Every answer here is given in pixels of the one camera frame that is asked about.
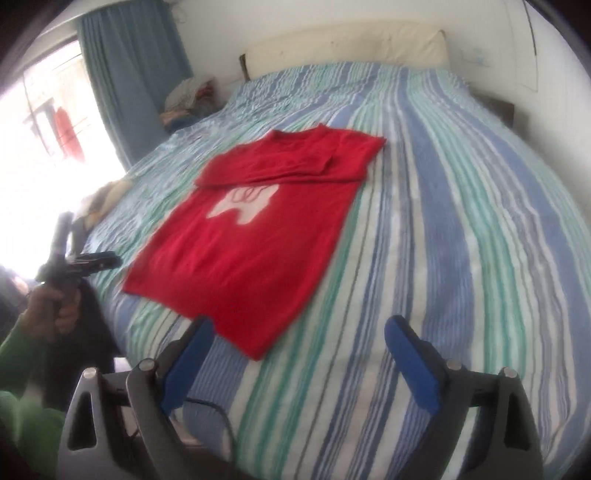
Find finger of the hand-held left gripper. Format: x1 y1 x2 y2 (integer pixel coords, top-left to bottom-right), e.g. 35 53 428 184
51 211 77 261
69 251 123 274

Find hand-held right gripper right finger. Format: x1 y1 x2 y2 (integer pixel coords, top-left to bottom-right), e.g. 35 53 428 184
384 315 546 480

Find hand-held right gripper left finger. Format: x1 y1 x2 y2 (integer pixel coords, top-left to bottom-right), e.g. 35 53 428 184
56 316 217 480

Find red t-shirt with white print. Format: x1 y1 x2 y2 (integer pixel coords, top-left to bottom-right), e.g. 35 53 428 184
121 124 387 361

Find person's left forearm green sleeve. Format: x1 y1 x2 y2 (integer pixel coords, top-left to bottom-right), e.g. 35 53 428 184
0 314 66 480

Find pile of folded clothes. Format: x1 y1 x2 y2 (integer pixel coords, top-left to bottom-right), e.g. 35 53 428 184
159 76 228 136

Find person's left hand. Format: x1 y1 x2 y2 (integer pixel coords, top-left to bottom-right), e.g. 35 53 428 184
17 281 83 343

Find bright window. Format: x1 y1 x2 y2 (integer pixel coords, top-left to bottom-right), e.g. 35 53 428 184
0 41 127 278

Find beige crumpled cloth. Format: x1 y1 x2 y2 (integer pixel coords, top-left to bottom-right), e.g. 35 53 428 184
81 179 136 228

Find dark cloth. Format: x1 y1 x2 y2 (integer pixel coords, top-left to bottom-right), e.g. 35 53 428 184
44 279 120 409

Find red hanging garment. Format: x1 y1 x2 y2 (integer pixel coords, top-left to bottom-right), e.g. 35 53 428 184
52 106 87 161

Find bed with striped sheet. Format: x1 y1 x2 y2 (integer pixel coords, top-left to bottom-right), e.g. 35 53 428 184
82 60 579 480

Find blue curtain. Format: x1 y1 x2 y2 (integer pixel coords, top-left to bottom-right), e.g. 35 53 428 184
76 0 195 172

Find dark wooden nightstand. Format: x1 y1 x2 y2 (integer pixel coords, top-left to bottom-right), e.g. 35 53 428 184
475 92 516 129

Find cream padded headboard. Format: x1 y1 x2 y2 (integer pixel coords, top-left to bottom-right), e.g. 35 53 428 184
239 23 451 83

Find white wardrobe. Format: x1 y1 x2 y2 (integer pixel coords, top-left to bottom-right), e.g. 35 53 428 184
502 0 574 93

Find black cable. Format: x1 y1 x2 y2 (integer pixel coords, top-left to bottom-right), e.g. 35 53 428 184
184 398 238 464

